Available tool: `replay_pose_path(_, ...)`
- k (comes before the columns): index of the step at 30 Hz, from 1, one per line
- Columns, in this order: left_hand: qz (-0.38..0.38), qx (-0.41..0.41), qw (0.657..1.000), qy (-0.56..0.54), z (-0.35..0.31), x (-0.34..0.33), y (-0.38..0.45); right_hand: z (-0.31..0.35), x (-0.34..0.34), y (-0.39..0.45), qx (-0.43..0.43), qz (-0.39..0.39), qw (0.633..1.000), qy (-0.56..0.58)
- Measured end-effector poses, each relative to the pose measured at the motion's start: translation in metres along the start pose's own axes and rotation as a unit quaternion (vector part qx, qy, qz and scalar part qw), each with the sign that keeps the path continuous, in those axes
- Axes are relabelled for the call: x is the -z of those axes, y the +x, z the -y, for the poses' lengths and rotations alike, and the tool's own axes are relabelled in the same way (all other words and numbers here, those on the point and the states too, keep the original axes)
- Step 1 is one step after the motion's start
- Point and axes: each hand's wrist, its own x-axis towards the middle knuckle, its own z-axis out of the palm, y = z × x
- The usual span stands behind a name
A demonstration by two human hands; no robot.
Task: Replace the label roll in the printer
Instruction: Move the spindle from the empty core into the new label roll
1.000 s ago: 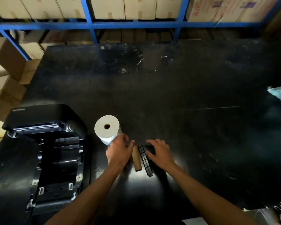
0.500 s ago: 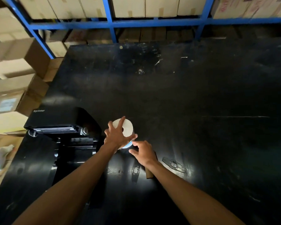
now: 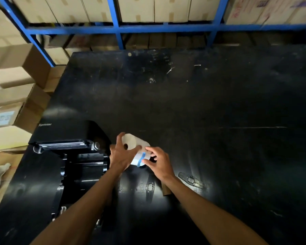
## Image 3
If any brown cardboard tube core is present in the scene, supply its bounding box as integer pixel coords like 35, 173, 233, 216
161, 182, 172, 196

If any pile of large cardboard boxes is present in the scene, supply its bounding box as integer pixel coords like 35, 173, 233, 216
0, 9, 70, 217

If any person's right hand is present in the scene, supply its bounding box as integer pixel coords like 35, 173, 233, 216
142, 146, 175, 183

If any black label printer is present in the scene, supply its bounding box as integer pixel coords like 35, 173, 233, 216
28, 120, 112, 228

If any blue metal shelf rack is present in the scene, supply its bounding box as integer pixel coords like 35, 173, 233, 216
0, 0, 306, 68

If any black plastic roll holder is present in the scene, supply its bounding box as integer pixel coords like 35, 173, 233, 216
146, 182, 156, 202
178, 172, 207, 190

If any person's left forearm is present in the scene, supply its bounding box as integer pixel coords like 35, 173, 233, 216
30, 166, 123, 245

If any person's left hand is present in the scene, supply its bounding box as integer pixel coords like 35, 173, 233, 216
109, 132, 142, 174

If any row of pale cardboard boxes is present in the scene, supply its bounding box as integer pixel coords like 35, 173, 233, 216
10, 0, 306, 25

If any white label paper roll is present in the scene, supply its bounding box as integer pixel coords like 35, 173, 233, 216
121, 133, 152, 168

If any row of dark brown cartons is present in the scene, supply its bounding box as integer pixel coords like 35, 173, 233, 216
48, 32, 241, 52

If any person's right forearm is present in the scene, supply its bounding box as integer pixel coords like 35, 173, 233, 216
165, 176, 269, 245

